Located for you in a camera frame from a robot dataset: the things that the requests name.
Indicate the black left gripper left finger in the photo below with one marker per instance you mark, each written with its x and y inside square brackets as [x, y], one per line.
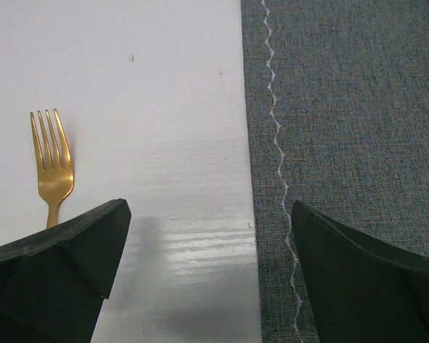
[53, 283]

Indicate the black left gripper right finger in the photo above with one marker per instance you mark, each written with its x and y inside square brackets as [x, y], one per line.
[360, 288]

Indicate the gold metal fork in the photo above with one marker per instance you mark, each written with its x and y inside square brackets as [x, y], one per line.
[55, 171]

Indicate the grey cloth placemat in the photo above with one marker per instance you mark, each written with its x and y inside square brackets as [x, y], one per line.
[337, 106]

